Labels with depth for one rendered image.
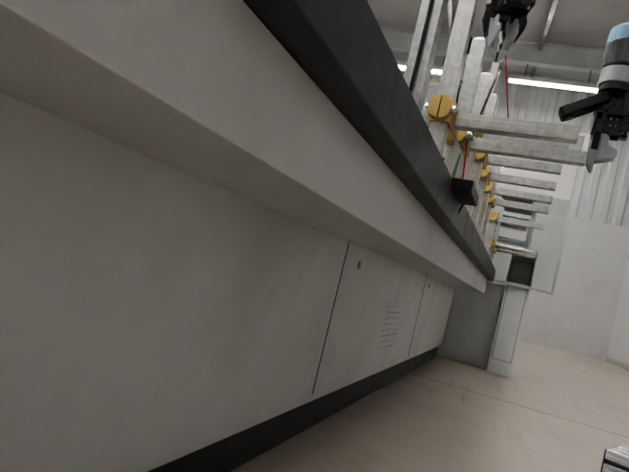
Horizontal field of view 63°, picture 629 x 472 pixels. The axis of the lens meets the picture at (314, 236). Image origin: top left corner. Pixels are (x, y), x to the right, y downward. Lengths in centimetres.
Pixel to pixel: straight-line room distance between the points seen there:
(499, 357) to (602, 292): 684
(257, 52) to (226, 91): 5
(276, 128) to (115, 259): 26
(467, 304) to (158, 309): 342
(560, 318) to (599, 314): 65
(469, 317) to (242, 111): 365
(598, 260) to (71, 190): 1029
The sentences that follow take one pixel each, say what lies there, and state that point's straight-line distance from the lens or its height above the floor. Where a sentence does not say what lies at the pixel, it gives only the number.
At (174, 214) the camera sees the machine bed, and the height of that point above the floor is 46.
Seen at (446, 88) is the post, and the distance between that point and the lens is 116.
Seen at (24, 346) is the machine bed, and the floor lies 30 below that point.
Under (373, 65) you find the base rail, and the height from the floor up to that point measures 66.
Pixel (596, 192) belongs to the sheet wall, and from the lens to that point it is 1079.
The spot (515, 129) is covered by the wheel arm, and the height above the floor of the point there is 81.
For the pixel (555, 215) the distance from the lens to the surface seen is 391.
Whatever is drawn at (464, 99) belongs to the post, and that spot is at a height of 94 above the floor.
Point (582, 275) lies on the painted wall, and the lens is 1054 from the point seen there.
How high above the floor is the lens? 45
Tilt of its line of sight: 3 degrees up
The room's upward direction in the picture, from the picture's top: 14 degrees clockwise
